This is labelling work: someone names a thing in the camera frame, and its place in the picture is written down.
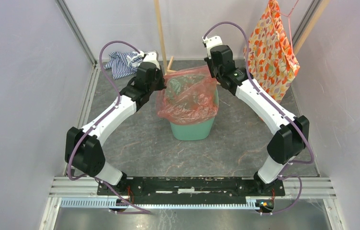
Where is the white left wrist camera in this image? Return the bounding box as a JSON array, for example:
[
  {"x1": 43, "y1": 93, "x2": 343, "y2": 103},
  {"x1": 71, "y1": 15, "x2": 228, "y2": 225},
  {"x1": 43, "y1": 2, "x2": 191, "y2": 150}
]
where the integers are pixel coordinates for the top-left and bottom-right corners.
[{"x1": 139, "y1": 50, "x2": 161, "y2": 69}]

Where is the green plastic trash bin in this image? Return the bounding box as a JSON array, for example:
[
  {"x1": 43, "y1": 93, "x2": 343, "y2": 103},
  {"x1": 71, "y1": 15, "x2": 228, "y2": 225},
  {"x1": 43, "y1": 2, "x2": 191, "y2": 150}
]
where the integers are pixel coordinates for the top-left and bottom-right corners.
[{"x1": 168, "y1": 90, "x2": 219, "y2": 141}]

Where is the right aluminium corner post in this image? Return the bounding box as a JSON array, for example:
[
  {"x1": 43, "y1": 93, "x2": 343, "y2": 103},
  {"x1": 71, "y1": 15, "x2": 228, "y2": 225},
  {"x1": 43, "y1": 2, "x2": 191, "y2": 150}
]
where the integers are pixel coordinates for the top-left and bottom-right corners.
[{"x1": 292, "y1": 0, "x2": 323, "y2": 53}]

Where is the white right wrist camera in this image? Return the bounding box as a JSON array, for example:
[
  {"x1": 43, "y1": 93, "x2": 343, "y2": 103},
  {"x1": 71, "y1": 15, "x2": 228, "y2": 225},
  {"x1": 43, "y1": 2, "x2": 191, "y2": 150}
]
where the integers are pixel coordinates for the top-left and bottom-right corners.
[{"x1": 202, "y1": 35, "x2": 223, "y2": 59}]

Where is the slotted cable duct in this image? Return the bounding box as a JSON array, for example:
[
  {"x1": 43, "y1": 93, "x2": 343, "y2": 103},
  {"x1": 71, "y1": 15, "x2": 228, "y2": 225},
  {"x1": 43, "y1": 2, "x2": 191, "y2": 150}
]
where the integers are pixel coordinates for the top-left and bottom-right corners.
[{"x1": 60, "y1": 197, "x2": 259, "y2": 210}]

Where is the left aluminium corner post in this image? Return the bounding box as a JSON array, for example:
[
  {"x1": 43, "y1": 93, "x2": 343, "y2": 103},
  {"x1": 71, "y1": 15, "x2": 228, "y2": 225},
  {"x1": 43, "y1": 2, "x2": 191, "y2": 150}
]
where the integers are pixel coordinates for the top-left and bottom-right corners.
[{"x1": 55, "y1": 0, "x2": 98, "y2": 66}]

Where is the pink wire hanger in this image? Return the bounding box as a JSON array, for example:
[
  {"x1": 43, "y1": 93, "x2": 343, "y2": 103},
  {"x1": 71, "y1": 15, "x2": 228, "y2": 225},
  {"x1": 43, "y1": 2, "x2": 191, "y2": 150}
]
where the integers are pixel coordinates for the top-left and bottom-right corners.
[{"x1": 277, "y1": 0, "x2": 299, "y2": 50}]

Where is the wooden rack frame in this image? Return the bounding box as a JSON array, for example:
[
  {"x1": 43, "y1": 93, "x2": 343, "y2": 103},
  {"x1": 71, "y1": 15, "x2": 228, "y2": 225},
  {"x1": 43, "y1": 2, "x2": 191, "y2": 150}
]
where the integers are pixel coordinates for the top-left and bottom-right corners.
[{"x1": 153, "y1": 0, "x2": 330, "y2": 74}]

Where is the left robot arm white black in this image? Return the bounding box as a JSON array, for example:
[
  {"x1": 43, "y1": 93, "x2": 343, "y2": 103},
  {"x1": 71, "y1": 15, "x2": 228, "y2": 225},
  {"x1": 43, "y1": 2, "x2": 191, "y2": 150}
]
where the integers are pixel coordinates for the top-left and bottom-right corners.
[{"x1": 65, "y1": 61, "x2": 165, "y2": 195}]

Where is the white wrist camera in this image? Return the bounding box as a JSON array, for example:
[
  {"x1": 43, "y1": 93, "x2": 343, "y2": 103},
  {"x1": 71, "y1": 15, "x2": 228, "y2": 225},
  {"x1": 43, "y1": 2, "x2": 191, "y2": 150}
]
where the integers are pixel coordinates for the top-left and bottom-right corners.
[
  {"x1": 139, "y1": 50, "x2": 161, "y2": 69},
  {"x1": 202, "y1": 35, "x2": 223, "y2": 59}
]

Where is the red plastic trash bag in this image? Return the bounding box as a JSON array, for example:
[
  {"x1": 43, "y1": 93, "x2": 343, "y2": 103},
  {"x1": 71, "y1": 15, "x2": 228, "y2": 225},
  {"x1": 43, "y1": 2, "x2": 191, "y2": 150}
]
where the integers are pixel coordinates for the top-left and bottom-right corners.
[{"x1": 156, "y1": 66, "x2": 219, "y2": 125}]

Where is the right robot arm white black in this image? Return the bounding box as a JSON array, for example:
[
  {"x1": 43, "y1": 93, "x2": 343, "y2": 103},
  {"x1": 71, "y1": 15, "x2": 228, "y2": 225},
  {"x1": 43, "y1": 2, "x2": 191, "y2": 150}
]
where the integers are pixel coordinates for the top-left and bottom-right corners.
[{"x1": 204, "y1": 45, "x2": 309, "y2": 196}]

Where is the aluminium corner post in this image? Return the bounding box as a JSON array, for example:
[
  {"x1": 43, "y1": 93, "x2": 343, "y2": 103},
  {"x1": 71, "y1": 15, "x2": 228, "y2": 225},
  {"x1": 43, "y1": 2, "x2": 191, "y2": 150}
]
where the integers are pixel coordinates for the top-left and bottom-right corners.
[
  {"x1": 55, "y1": 0, "x2": 98, "y2": 66},
  {"x1": 292, "y1": 0, "x2": 323, "y2": 53}
]

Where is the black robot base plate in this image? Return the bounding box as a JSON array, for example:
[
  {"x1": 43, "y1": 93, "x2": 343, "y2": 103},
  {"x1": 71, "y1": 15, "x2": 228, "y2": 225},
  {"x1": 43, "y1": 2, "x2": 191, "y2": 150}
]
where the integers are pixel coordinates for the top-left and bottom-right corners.
[{"x1": 112, "y1": 176, "x2": 286, "y2": 205}]

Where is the floral orange cloth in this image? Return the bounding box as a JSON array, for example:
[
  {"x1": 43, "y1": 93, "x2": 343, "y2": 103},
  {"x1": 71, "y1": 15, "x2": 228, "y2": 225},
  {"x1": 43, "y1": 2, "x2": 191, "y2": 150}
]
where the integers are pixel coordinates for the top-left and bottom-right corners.
[{"x1": 244, "y1": 0, "x2": 300, "y2": 103}]

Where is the blue white striped cloth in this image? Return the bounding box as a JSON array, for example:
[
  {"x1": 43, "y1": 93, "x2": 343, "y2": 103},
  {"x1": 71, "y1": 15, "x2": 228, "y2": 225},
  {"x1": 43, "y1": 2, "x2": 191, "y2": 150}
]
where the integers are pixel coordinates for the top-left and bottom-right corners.
[{"x1": 103, "y1": 51, "x2": 148, "y2": 80}]

